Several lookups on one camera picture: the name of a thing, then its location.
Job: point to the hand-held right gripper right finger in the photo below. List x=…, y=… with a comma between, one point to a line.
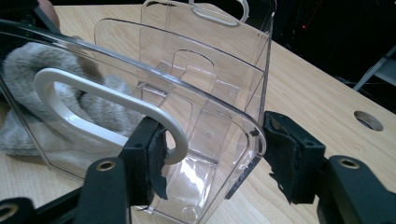
x=299, y=161

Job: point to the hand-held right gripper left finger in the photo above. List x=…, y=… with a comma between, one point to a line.
x=141, y=161

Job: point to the grey cloth with brown trim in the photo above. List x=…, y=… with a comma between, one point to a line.
x=28, y=68

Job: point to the clear acrylic organizer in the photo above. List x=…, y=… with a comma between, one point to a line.
x=199, y=93

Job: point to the white desk frame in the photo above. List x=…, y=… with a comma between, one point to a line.
x=379, y=70

